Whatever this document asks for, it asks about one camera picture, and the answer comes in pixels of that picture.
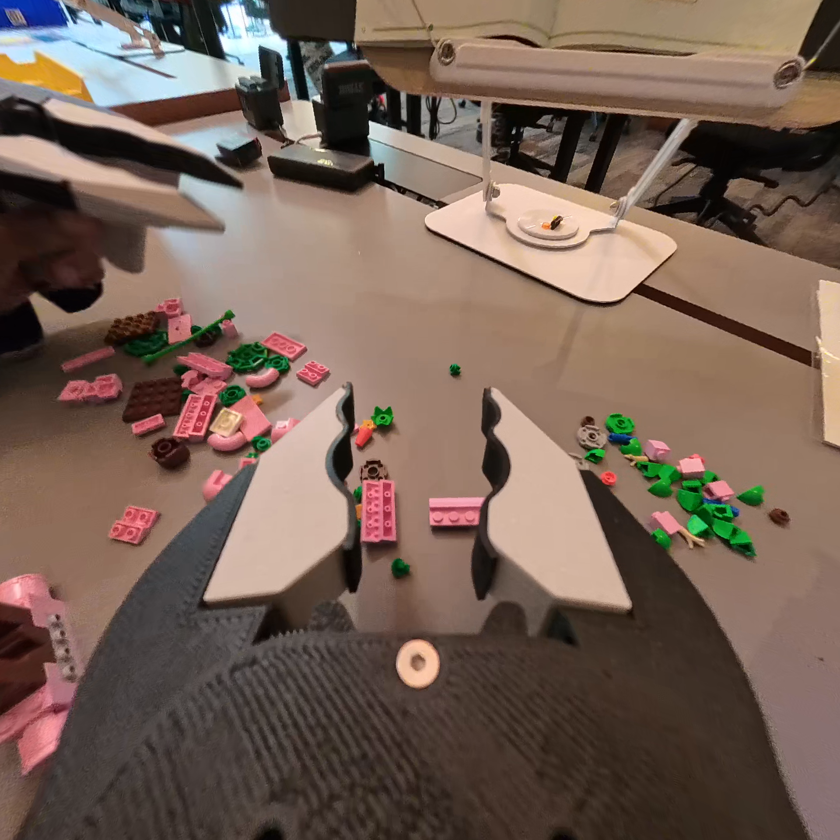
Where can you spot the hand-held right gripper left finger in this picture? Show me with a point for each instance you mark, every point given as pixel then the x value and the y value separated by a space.
pixel 289 512

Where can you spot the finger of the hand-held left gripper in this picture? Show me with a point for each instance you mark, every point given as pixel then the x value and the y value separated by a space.
pixel 118 190
pixel 105 121

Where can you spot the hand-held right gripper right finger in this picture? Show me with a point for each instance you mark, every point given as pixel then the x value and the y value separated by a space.
pixel 551 525

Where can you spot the pile of pink toy bricks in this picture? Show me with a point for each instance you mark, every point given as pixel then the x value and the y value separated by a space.
pixel 195 417

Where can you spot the pink brown brick assembly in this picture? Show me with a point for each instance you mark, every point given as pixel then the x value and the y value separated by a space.
pixel 29 594

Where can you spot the person's left hand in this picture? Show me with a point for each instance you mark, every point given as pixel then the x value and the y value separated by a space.
pixel 46 262

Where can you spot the wooden edged table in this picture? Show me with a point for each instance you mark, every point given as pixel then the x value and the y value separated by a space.
pixel 131 85

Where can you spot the yellow plastic bin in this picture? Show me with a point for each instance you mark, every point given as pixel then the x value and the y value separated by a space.
pixel 39 75

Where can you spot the brown flower toy piece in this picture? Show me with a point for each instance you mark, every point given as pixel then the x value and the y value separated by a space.
pixel 374 470

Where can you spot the cream square toy plate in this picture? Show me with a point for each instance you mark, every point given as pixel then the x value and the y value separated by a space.
pixel 226 422

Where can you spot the small black battery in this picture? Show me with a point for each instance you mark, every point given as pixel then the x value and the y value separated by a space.
pixel 239 151

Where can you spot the brown round toy brick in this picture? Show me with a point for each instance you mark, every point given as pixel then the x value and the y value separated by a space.
pixel 169 453

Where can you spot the blue plastic bin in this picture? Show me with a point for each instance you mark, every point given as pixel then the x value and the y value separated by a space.
pixel 26 13

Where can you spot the brown square toy plate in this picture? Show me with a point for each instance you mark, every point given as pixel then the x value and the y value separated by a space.
pixel 152 399
pixel 131 327

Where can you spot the pile of green toy pieces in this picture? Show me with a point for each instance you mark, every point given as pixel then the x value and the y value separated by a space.
pixel 689 499

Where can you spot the black battery charger case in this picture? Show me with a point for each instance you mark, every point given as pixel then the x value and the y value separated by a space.
pixel 259 102

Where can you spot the green toy rod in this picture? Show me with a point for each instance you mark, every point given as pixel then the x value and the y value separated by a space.
pixel 189 337

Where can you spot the black upright device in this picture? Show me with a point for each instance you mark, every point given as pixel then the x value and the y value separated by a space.
pixel 271 62

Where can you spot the black charging dock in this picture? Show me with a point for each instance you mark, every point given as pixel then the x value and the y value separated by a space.
pixel 341 105

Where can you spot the white book stand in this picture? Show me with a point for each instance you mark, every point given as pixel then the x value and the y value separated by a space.
pixel 590 262

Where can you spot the small orange black toy piece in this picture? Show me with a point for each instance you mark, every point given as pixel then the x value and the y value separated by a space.
pixel 554 223

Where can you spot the open instruction booklet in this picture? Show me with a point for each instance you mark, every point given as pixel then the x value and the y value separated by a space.
pixel 623 19

